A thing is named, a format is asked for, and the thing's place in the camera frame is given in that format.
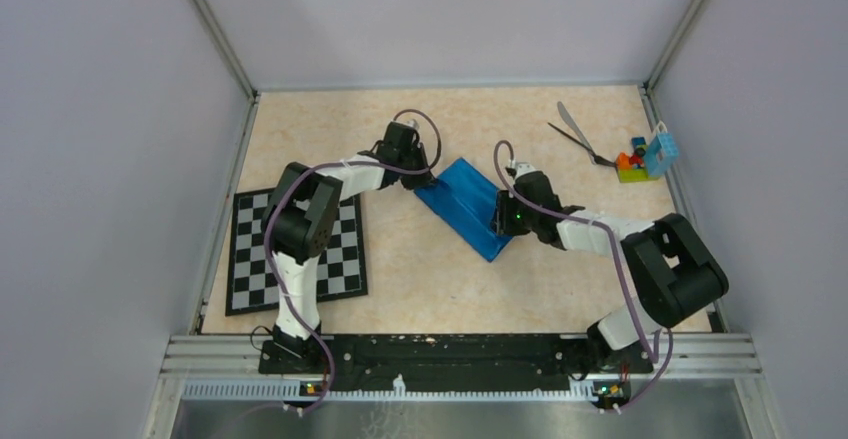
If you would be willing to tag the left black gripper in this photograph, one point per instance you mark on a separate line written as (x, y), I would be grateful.
(419, 181)

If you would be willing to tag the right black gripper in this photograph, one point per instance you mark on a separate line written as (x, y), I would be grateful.
(502, 223)

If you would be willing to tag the blue satin napkin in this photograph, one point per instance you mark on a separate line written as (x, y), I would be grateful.
(466, 201)

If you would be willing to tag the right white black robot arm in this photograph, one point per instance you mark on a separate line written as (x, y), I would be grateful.
(666, 271)

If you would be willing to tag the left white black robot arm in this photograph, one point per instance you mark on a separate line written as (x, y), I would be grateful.
(300, 217)

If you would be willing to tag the black white checkerboard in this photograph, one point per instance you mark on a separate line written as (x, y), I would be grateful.
(251, 286)

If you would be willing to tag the colourful toy block set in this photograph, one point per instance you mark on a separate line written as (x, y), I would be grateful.
(649, 159)

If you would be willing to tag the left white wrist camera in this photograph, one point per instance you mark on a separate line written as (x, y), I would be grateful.
(411, 123)

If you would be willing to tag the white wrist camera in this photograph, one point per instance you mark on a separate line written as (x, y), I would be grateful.
(518, 169)
(411, 123)

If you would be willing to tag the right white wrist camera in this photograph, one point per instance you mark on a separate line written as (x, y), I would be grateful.
(518, 169)

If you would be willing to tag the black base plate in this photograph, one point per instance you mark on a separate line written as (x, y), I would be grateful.
(445, 363)

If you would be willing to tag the aluminium front rail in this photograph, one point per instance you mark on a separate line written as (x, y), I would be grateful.
(226, 367)

